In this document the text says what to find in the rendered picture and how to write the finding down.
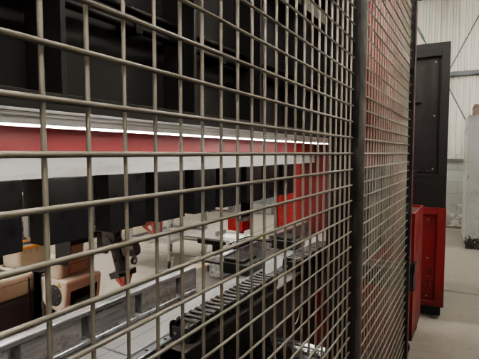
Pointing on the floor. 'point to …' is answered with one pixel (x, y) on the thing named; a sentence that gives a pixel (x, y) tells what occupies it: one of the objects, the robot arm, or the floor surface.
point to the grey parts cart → (166, 240)
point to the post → (354, 300)
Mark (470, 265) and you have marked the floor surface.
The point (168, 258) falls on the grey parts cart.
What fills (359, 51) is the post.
